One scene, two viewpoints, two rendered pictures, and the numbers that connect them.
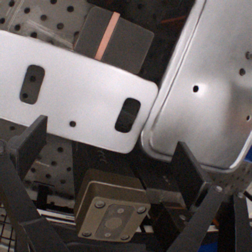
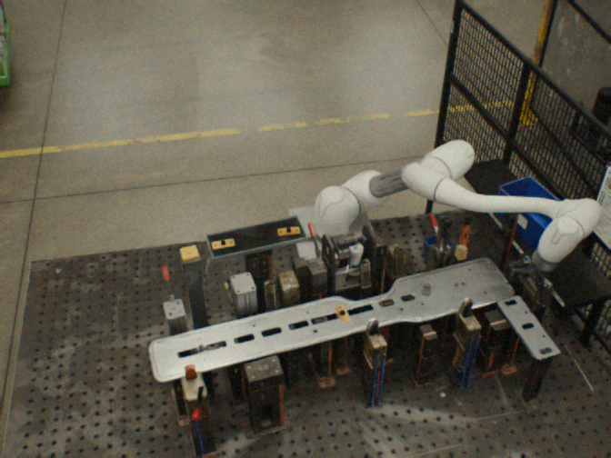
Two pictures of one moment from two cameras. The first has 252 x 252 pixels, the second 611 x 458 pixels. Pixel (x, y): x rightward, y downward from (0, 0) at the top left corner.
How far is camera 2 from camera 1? 2.61 m
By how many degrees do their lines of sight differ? 24
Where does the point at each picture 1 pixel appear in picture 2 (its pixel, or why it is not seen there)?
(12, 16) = (512, 413)
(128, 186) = (527, 287)
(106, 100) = (513, 309)
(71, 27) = (487, 382)
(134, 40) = (491, 316)
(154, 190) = (521, 280)
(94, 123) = (520, 308)
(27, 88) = not seen: hidden behind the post
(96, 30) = (499, 325)
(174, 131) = (501, 289)
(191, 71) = (483, 297)
